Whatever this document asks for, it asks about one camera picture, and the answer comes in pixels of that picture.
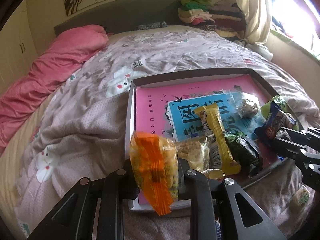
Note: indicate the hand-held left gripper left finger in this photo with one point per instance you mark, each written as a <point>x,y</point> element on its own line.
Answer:
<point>125,182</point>

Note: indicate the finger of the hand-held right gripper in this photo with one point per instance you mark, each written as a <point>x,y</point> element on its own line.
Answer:
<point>293,132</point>
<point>287,147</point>

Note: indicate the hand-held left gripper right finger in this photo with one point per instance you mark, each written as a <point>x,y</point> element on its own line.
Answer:
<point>183,180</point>

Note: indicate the blue cookie packet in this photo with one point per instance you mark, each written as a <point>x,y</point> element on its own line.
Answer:
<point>272,127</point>

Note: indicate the orange snack packet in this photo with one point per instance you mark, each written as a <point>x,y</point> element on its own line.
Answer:
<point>152,165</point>

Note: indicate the grey cardboard tray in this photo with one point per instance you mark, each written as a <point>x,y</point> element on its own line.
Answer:
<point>200,75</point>

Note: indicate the clear rice cracker packet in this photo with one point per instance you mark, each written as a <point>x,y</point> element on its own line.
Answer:
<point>192,152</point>

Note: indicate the pale yellow snack packet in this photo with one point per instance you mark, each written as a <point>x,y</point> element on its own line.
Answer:
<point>212,173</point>

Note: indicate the small white green packet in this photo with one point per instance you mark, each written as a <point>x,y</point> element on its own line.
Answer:
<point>301,197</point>

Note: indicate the dark green snack packet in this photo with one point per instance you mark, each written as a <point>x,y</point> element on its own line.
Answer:
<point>240,147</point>

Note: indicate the clear cake packet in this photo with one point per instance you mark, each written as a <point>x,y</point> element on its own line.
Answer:
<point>247,106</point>

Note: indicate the printed blanket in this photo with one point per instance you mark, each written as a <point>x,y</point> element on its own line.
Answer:
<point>87,130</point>

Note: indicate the pink and blue book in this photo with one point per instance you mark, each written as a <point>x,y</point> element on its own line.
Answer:
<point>155,110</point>

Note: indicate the window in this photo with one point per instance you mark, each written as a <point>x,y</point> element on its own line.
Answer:
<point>300,10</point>

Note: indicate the cream curtain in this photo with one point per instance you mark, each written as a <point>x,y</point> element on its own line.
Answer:
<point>255,10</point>

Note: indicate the pink duvet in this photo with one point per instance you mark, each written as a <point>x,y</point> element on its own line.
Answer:
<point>50,75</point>

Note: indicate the pile of folded clothes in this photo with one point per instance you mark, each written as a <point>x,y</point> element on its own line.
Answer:
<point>212,17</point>

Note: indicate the dark patterned pillow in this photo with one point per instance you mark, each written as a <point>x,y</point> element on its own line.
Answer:
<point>152,25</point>

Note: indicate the grey headboard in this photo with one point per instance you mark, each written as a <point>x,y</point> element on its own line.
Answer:
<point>120,15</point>

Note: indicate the cream wardrobe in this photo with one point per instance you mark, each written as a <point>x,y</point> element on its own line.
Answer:
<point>15,42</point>

